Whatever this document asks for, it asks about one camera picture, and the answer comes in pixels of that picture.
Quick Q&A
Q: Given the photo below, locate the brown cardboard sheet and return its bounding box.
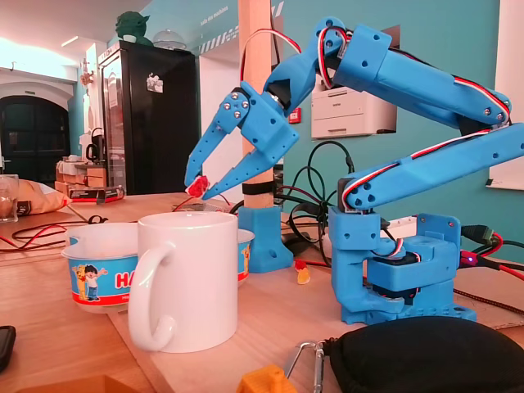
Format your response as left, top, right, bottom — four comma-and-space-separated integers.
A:
452, 265, 524, 331

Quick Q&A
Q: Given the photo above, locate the white office printer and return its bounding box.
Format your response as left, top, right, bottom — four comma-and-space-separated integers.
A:
310, 79, 398, 140

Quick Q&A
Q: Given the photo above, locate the brown cardboard box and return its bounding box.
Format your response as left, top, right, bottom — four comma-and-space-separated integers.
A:
55, 160, 108, 196

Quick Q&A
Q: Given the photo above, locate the red white candy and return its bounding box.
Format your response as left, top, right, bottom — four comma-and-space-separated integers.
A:
184, 175, 210, 201

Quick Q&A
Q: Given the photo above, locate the orange chips bag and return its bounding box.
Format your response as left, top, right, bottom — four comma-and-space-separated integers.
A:
16, 178, 74, 217

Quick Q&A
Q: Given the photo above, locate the white ceramic mug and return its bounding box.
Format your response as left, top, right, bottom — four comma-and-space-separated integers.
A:
127, 211, 239, 354

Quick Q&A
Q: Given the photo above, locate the red wire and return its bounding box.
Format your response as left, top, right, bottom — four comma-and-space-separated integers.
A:
0, 220, 89, 253

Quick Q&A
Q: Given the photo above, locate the white wall board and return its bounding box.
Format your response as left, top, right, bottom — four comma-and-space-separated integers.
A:
486, 0, 524, 192

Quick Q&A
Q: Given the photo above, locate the glass beer mug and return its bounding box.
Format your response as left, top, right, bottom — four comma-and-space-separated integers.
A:
0, 174, 20, 224

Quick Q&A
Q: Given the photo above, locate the black zip pouch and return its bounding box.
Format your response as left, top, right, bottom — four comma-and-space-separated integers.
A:
327, 315, 524, 393

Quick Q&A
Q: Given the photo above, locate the red black flat box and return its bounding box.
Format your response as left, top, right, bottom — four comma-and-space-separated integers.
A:
67, 184, 127, 205

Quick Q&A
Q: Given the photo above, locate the red black power lead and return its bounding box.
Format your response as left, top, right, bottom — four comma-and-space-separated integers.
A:
460, 224, 524, 283

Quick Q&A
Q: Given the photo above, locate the black kettle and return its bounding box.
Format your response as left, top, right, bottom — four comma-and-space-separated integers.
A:
84, 127, 106, 164

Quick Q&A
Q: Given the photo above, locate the blue post base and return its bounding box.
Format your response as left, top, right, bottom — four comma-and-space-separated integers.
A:
237, 206, 295, 274

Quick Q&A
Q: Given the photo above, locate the yellow 3D-printed boat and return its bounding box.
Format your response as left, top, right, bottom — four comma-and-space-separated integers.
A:
236, 364, 299, 393

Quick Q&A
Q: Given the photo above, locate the long light wooden board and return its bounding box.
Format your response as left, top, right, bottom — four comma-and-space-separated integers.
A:
106, 255, 508, 393

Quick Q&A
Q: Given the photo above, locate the silver carabiner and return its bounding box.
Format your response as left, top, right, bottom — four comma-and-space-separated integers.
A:
282, 340, 328, 393

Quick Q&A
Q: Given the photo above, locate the black orange braided cable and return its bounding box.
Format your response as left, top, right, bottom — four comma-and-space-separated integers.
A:
452, 288, 524, 316

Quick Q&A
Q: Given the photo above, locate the printed paper bowl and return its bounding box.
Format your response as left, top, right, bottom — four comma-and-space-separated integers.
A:
61, 223, 255, 314

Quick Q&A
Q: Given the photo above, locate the white power strip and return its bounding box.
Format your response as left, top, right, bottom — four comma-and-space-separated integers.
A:
376, 215, 421, 230

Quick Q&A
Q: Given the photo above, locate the thick black cable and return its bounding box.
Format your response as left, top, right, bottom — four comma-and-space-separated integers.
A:
273, 141, 355, 267

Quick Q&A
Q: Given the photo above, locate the green Yoda figure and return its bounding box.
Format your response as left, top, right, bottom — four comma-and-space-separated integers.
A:
115, 11, 153, 47

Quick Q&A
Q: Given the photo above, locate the dark arched door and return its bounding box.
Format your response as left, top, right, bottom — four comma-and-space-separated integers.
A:
0, 96, 71, 187

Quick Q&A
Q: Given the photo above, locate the black glass-door fridge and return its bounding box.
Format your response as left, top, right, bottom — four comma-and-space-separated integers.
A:
97, 39, 202, 197

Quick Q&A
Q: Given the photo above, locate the clear glass dome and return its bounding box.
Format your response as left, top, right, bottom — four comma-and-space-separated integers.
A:
151, 28, 186, 52

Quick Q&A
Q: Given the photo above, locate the wooden post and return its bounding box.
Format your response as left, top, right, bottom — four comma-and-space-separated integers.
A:
237, 0, 274, 210

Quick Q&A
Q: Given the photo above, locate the black strap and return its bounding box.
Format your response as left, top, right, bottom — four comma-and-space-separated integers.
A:
241, 182, 274, 197

